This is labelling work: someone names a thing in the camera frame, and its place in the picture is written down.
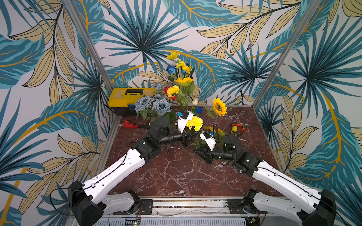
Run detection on yellow marigold flower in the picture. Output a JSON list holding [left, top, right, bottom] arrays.
[[186, 116, 203, 131]]

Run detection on yellow sunflower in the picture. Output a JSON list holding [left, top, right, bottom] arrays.
[[203, 126, 215, 133], [215, 129, 225, 143]]

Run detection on yellow tulip flower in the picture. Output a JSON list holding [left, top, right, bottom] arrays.
[[232, 125, 239, 135]]

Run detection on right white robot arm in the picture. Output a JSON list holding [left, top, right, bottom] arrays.
[[194, 130, 337, 226]]

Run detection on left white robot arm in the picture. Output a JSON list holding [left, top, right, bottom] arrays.
[[68, 113, 203, 226]]

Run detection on grey blue rose bunch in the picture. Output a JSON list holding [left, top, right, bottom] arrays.
[[135, 94, 173, 121]]

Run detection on tall sunflower on right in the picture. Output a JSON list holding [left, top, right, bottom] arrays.
[[205, 98, 227, 119]]

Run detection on red pipe wrench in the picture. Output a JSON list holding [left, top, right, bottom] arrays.
[[122, 121, 150, 129]]

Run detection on tall mixed flower bouquet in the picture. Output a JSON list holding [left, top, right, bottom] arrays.
[[165, 50, 199, 114]]

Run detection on yellow black toolbox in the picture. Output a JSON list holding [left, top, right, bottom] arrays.
[[107, 88, 156, 117]]

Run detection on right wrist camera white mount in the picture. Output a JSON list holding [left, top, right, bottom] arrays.
[[199, 129, 216, 152]]

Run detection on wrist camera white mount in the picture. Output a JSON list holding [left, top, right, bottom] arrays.
[[199, 129, 216, 152], [176, 109, 194, 134]]

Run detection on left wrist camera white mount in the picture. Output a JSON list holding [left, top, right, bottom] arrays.
[[176, 109, 194, 134]]

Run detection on orange handled pliers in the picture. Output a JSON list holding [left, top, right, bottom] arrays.
[[230, 123, 249, 136]]

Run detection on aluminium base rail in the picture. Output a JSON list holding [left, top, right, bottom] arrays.
[[110, 197, 284, 226]]

